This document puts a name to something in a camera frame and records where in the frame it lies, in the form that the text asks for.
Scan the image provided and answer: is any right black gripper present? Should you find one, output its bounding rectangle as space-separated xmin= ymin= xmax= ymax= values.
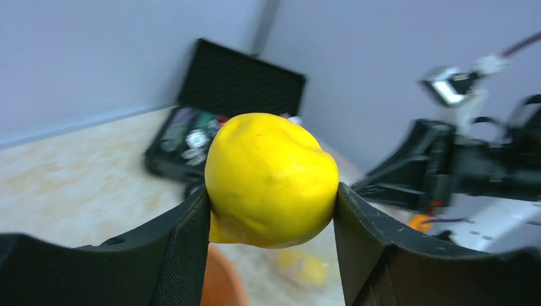
xmin=352 ymin=119 xmax=540 ymax=214

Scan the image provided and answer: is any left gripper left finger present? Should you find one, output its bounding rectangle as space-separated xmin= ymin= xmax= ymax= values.
xmin=1 ymin=187 xmax=210 ymax=305

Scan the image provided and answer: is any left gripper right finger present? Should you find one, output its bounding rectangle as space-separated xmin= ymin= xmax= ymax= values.
xmin=334 ymin=184 xmax=540 ymax=305

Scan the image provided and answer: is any yellow bell pepper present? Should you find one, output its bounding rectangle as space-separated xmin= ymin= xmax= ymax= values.
xmin=204 ymin=113 xmax=339 ymax=249

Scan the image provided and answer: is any orange carrot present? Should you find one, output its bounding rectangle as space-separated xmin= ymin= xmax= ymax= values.
xmin=407 ymin=214 xmax=432 ymax=233

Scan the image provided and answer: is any orange plastic basket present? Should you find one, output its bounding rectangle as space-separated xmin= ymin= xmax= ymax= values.
xmin=200 ymin=244 xmax=250 ymax=306

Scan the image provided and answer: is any black open carrying case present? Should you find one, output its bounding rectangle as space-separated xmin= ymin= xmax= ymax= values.
xmin=144 ymin=38 xmax=306 ymax=198

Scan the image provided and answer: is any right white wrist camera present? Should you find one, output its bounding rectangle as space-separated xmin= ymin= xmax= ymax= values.
xmin=420 ymin=54 xmax=509 ymax=108

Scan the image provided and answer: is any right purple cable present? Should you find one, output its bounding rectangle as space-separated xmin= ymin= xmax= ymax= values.
xmin=500 ymin=30 xmax=541 ymax=58

